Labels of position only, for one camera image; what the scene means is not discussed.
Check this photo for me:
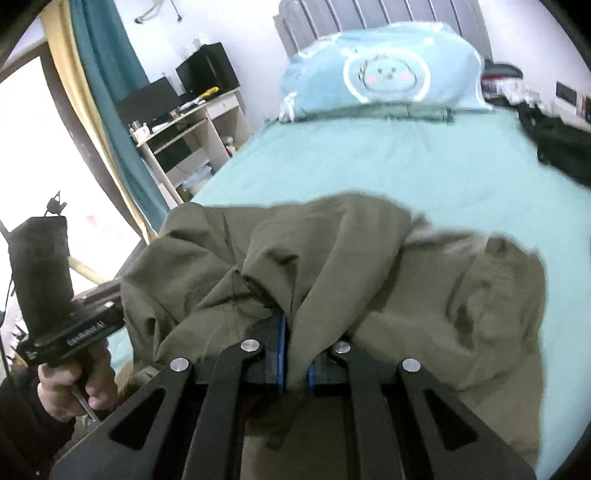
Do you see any olive green hooded jacket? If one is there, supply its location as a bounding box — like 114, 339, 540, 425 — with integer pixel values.
121, 194, 546, 479

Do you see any folded clothes stack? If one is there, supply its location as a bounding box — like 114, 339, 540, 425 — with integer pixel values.
481, 60, 541, 106

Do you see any person left hand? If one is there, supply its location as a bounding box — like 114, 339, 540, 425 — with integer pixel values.
37, 340, 118, 423

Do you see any wooden computer desk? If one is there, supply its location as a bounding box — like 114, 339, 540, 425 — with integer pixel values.
136, 88, 252, 208

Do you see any black computer monitor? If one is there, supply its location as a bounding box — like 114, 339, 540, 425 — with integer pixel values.
115, 77, 182, 125

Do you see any teal window curtain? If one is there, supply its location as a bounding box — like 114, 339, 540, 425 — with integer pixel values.
70, 1, 169, 231

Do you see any teal bed sheet mattress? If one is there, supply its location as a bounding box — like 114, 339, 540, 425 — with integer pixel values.
188, 109, 590, 479

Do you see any black computer tower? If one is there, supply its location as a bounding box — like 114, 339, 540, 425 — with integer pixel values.
175, 42, 240, 97

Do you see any black backpack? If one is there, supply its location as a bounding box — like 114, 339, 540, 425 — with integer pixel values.
516, 102, 591, 188

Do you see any blue dinosaur print quilt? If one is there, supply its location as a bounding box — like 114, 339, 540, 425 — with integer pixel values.
279, 22, 491, 123

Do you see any grey padded headboard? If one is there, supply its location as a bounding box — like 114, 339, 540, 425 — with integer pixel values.
273, 0, 493, 60

